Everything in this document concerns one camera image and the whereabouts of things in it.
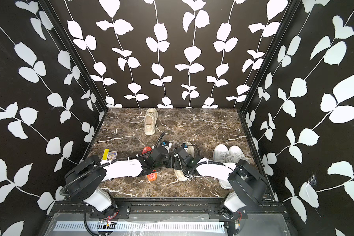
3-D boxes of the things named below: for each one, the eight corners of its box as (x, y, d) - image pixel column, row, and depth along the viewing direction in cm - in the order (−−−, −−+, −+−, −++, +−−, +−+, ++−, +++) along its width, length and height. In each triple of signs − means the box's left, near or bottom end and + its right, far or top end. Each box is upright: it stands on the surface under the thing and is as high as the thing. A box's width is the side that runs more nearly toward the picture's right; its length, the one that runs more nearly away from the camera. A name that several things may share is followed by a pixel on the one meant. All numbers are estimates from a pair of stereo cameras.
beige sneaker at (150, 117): (143, 135, 106) (141, 129, 100) (148, 112, 120) (146, 106, 115) (154, 135, 106) (153, 129, 100) (157, 113, 120) (156, 106, 115)
